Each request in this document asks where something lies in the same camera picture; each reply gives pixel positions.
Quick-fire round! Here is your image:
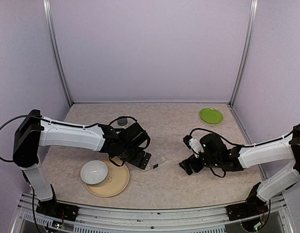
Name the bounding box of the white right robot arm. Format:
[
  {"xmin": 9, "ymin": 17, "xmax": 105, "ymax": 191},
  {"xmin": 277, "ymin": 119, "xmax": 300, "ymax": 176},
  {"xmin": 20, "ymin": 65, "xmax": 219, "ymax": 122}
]
[{"xmin": 179, "ymin": 124, "xmax": 300, "ymax": 216}]

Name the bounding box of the white ceramic bowl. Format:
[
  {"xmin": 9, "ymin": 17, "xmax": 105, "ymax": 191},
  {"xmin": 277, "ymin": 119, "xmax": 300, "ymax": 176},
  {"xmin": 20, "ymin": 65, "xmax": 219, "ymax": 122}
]
[{"xmin": 80, "ymin": 160, "xmax": 108, "ymax": 186}]

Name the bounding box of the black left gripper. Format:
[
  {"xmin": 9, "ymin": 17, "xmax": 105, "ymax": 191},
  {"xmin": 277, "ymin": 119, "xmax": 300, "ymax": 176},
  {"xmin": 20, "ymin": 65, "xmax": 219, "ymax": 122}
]
[{"xmin": 118, "ymin": 145, "xmax": 152, "ymax": 170}]

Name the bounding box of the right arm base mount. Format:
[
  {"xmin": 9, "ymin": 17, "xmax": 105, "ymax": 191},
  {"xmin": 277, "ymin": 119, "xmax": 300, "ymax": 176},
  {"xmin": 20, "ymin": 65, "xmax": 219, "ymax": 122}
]
[{"xmin": 226, "ymin": 182, "xmax": 269, "ymax": 221}]

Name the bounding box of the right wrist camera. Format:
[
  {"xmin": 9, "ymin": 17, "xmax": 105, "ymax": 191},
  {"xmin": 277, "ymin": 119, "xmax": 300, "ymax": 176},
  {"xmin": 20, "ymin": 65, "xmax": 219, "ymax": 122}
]
[{"xmin": 183, "ymin": 135, "xmax": 204, "ymax": 157}]

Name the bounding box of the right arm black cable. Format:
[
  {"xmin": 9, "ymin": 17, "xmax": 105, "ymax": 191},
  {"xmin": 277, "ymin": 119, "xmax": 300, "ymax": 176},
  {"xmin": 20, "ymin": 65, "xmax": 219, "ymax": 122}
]
[{"xmin": 190, "ymin": 128, "xmax": 245, "ymax": 148}]

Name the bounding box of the aluminium corner post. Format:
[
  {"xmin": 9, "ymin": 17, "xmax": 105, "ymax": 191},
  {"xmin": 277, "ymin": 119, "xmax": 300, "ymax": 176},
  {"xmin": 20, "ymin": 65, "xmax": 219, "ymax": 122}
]
[
  {"xmin": 43, "ymin": 0, "xmax": 74, "ymax": 108},
  {"xmin": 229, "ymin": 0, "xmax": 258, "ymax": 108}
]

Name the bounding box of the orange pill bottle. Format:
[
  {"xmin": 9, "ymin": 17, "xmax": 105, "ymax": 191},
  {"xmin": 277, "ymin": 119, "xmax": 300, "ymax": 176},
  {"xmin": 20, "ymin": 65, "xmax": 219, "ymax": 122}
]
[{"xmin": 117, "ymin": 118, "xmax": 128, "ymax": 127}]

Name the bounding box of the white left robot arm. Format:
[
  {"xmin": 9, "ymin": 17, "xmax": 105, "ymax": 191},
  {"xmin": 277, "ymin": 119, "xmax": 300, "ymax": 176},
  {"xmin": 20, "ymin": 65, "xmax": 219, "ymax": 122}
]
[{"xmin": 13, "ymin": 110, "xmax": 151, "ymax": 216}]

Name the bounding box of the aluminium front rail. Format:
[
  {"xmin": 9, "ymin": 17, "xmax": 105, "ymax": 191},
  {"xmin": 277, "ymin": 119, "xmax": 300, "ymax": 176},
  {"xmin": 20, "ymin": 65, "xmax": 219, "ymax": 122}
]
[{"xmin": 12, "ymin": 191, "xmax": 294, "ymax": 233}]

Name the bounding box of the beige round plate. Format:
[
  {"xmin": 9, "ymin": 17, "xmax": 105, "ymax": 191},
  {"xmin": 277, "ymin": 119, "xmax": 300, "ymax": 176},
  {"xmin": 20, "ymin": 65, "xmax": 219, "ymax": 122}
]
[{"xmin": 86, "ymin": 158, "xmax": 130, "ymax": 198}]

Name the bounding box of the left aluminium corner post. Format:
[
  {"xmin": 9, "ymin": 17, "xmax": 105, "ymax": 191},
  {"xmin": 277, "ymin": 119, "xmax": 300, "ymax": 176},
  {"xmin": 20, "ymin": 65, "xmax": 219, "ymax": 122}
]
[{"xmin": 43, "ymin": 0, "xmax": 74, "ymax": 108}]

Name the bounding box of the clear plastic pill organizer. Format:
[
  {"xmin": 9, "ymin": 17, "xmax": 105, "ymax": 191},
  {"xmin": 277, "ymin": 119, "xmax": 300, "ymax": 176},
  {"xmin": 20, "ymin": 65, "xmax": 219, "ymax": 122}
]
[{"xmin": 143, "ymin": 154, "xmax": 167, "ymax": 173}]

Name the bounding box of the green plastic plate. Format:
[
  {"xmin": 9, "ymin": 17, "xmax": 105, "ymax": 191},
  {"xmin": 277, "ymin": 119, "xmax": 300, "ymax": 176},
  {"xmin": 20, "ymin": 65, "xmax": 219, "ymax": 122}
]
[{"xmin": 199, "ymin": 108, "xmax": 224, "ymax": 124}]

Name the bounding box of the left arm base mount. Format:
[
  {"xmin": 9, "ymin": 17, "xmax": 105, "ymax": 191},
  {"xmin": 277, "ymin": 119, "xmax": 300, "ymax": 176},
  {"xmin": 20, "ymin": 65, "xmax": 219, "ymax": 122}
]
[{"xmin": 36, "ymin": 200, "xmax": 79, "ymax": 222}]

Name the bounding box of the right aluminium corner post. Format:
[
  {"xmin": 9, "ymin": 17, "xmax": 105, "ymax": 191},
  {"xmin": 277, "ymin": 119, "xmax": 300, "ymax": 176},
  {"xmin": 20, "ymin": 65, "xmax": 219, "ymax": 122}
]
[{"xmin": 229, "ymin": 0, "xmax": 258, "ymax": 108}]

